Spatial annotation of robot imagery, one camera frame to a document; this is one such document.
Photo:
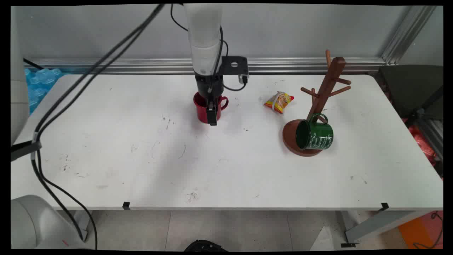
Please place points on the aluminium frame rail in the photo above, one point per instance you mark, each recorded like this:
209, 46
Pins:
431, 134
106, 65
407, 35

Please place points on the yellow orange snack packet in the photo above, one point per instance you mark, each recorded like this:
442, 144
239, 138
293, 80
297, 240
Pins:
279, 102

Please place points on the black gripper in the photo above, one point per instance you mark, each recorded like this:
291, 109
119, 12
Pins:
208, 83

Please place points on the green enamel mug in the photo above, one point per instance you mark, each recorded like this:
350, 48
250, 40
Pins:
318, 136

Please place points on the red plastic bag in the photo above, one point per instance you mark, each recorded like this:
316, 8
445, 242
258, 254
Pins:
423, 143

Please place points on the small grey wrist camera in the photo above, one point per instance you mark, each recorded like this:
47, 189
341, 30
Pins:
244, 78

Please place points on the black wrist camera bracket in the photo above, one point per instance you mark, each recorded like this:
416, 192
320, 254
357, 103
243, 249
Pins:
233, 65

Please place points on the red mug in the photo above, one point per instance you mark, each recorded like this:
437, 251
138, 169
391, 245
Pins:
201, 112

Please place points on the blue bubble wrap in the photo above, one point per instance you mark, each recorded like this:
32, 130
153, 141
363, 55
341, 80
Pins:
40, 83

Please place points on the grey metal table leg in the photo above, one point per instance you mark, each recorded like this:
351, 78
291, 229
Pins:
83, 223
382, 223

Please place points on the brown wooden mug tree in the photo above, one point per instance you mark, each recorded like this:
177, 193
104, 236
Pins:
327, 83

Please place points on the black table edge clip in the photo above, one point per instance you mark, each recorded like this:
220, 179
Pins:
384, 206
126, 205

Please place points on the black round object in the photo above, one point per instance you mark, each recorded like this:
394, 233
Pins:
205, 246

